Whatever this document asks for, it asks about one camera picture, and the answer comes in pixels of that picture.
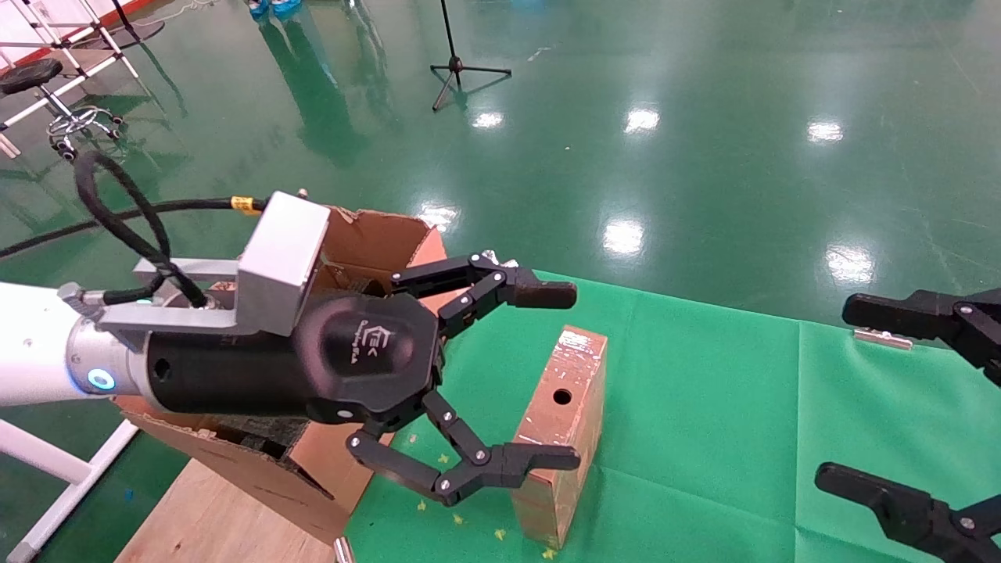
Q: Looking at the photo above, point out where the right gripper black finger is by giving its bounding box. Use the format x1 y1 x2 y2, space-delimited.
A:
815 461 1001 563
842 288 1001 388

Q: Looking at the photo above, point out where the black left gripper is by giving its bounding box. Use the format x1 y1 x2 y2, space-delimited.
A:
145 253 583 507

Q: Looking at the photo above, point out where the small cardboard box with hole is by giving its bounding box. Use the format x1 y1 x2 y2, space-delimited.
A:
512 326 608 550

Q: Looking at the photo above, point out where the torn open cardboard carton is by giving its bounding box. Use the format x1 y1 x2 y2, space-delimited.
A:
113 205 450 546

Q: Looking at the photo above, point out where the green table cloth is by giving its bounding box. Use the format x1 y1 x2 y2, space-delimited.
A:
344 270 1001 563

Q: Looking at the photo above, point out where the black tripod stand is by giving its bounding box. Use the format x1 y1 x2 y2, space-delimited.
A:
429 0 513 112

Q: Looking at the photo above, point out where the black round stand base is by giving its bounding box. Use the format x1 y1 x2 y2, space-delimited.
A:
94 0 167 49

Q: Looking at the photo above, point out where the white tube rack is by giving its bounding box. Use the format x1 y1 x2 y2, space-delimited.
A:
0 0 143 159

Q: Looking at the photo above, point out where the black swivel stool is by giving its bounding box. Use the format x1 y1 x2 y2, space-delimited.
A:
0 59 124 161

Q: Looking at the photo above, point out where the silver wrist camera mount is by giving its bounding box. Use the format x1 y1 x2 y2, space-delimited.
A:
59 190 332 339

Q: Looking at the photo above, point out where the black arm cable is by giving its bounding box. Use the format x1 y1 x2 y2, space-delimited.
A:
0 149 271 310

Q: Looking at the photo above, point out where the white table frame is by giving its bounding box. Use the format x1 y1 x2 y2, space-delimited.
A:
0 418 140 563

